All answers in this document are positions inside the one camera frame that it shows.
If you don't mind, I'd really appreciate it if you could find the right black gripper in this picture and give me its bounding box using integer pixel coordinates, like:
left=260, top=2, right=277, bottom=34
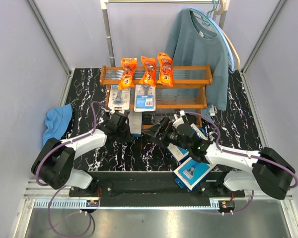
left=143, top=116, right=191, bottom=152

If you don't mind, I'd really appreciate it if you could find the white Harry's razor box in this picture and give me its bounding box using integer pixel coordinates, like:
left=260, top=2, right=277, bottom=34
left=128, top=111, right=142, bottom=137

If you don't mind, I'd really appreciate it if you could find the blue razor box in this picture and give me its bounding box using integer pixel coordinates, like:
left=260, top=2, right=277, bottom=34
left=173, top=157, right=216, bottom=191
left=167, top=124, right=209, bottom=163

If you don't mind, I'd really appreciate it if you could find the Gillette razor blister pack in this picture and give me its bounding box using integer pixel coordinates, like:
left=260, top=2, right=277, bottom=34
left=134, top=84, right=156, bottom=112

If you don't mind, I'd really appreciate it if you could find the orange bic razor bag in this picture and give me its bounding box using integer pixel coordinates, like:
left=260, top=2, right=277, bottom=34
left=139, top=56, right=156, bottom=87
left=157, top=52, right=174, bottom=87
left=118, top=58, right=138, bottom=90

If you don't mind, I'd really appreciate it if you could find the orange BIC razor bag front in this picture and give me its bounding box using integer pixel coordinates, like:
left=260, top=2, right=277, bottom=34
left=118, top=58, right=138, bottom=90

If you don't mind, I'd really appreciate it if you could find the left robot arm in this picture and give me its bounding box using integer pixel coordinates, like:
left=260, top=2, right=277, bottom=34
left=31, top=111, right=132, bottom=196

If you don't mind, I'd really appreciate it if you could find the Gillette razor pack on shelf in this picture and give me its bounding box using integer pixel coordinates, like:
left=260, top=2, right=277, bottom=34
left=108, top=85, right=131, bottom=110

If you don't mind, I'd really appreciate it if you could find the orange wooden three-tier shelf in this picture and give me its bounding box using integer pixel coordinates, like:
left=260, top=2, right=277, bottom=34
left=99, top=66, right=213, bottom=129

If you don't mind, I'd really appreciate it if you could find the blue cloth hat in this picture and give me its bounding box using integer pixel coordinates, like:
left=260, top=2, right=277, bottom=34
left=42, top=104, right=73, bottom=146

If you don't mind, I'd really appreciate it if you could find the teal t-shirt on hanger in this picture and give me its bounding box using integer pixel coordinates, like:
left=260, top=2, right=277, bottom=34
left=164, top=8, right=229, bottom=119

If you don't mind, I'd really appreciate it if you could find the light blue clothes hanger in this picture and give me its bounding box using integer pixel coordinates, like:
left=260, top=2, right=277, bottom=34
left=189, top=0, right=235, bottom=73

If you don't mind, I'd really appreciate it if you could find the wooden clothes hanger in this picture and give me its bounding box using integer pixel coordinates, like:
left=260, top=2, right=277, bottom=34
left=212, top=0, right=240, bottom=73

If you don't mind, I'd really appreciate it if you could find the metal clothes rack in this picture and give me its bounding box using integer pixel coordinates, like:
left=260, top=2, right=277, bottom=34
left=100, top=0, right=230, bottom=67

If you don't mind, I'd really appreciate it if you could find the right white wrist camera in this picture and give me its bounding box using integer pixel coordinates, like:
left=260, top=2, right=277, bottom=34
left=172, top=110, right=188, bottom=129

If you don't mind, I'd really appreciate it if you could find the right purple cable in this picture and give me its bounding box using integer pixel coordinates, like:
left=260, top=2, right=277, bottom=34
left=183, top=111, right=298, bottom=215

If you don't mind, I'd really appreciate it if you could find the purple cable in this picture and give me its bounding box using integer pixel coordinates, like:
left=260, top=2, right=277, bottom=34
left=183, top=111, right=298, bottom=215
left=34, top=101, right=117, bottom=236

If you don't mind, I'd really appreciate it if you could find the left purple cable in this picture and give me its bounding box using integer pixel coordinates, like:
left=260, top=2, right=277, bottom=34
left=34, top=101, right=117, bottom=236

